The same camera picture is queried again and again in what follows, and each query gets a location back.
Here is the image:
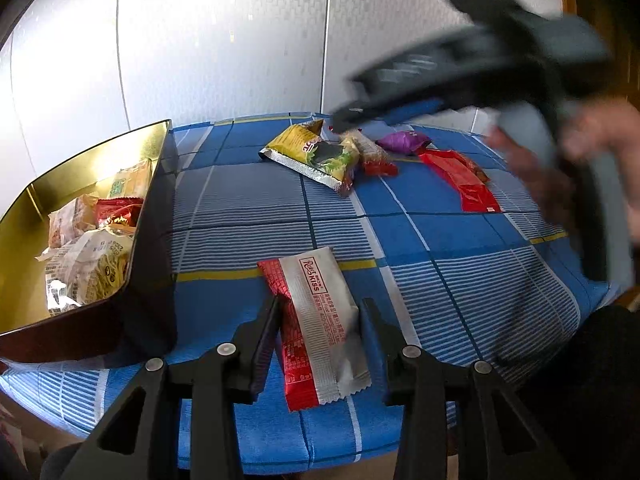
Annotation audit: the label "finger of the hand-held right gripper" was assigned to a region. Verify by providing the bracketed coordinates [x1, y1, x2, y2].
[332, 99, 446, 130]

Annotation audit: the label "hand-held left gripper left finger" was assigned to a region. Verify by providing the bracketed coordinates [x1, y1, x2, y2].
[75, 292, 281, 480]

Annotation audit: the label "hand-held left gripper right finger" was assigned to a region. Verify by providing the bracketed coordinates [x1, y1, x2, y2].
[361, 297, 576, 480]

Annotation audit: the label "purple snack packet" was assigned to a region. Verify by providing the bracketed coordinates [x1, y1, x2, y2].
[376, 130, 431, 157]

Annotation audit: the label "cream stick snack packet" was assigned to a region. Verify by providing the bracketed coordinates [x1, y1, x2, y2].
[340, 129, 399, 177]

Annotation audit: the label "red and silver snack packet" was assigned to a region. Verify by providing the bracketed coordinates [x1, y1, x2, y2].
[257, 246, 374, 412]

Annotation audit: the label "large red snack packet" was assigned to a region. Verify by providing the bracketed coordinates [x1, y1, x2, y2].
[417, 151, 502, 214]

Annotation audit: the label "yellow snack packet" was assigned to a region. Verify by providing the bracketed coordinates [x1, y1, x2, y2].
[259, 119, 362, 197]

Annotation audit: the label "gold tin box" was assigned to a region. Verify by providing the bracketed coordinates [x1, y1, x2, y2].
[0, 119, 179, 365]

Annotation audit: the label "clear nut snack packet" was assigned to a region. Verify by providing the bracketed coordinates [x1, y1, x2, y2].
[35, 227, 135, 313]

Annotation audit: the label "red gold printed packet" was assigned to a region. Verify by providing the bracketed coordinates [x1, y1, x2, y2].
[94, 197, 146, 231]

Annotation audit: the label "cream cracker packet green label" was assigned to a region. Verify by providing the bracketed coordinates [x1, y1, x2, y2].
[106, 159, 153, 200]

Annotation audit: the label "brown snack packet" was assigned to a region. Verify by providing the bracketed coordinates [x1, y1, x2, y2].
[47, 195, 98, 251]

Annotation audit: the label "person's right hand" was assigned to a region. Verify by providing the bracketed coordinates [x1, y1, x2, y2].
[487, 100, 640, 246]

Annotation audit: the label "blue plaid tablecloth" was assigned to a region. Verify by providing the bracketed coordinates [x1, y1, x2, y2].
[0, 110, 612, 477]

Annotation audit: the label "person's dark trousers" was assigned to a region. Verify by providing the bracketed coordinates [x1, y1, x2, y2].
[495, 304, 640, 480]

